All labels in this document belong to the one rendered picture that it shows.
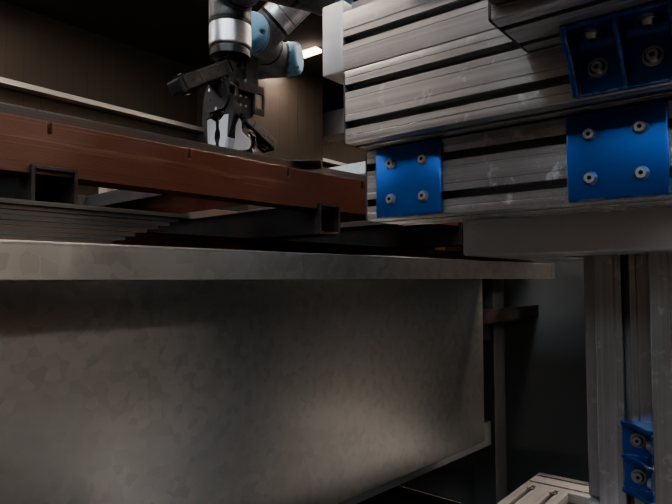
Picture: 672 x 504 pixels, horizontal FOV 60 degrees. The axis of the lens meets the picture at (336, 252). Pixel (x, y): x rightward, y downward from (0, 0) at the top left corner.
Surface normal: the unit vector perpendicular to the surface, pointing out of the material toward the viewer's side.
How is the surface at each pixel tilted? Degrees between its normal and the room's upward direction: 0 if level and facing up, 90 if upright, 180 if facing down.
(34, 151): 90
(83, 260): 90
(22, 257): 90
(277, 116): 90
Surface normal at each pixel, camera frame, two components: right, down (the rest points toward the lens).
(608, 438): -0.62, -0.04
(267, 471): 0.74, -0.04
